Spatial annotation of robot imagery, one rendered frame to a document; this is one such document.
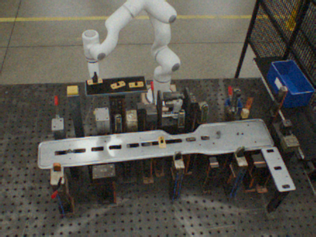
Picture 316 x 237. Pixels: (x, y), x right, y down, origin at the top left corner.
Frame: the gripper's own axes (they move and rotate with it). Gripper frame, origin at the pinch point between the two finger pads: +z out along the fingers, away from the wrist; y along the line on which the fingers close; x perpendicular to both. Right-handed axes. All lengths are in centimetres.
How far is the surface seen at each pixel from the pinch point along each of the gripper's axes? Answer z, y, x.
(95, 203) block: 53, 51, -13
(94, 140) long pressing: 23.7, 26.4, -7.0
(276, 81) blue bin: 15, 14, 116
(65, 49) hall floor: 124, -188, -10
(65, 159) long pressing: 23.6, 35.6, -24.8
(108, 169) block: 21, 50, -3
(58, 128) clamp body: 17.7, 17.4, -25.8
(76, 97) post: 11.3, 1.6, -12.2
